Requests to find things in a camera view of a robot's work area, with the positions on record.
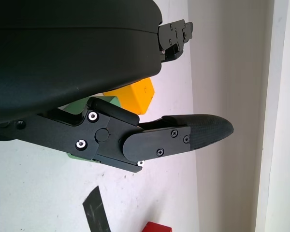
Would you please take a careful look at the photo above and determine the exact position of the green cube block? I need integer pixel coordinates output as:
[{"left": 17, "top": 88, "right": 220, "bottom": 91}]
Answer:
[{"left": 58, "top": 96, "right": 123, "bottom": 163}]

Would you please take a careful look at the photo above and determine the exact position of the red cube block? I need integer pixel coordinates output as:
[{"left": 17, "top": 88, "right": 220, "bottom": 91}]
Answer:
[{"left": 141, "top": 221, "right": 173, "bottom": 232}]

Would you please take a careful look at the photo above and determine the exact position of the black tape strip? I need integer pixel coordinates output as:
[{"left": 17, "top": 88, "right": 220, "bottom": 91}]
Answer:
[{"left": 82, "top": 185, "right": 112, "bottom": 232}]

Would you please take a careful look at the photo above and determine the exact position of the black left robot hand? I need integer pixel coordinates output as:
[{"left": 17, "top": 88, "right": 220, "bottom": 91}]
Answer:
[{"left": 0, "top": 0, "right": 234, "bottom": 174}]

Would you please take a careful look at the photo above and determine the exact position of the yellow cube block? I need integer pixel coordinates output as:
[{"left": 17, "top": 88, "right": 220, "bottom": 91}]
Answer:
[{"left": 102, "top": 77, "right": 156, "bottom": 116}]

